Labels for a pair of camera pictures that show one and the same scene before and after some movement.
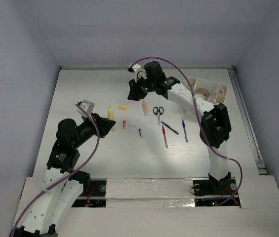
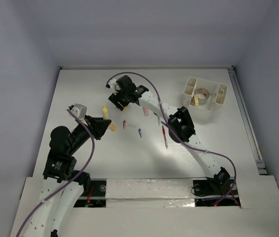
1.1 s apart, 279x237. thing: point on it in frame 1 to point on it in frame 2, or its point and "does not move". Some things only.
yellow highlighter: [110, 113] to [105, 114]
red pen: [165, 136] does not move
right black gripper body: [141, 87] to [121, 97]
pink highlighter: [145, 108] does not move
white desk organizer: [213, 93] does not move
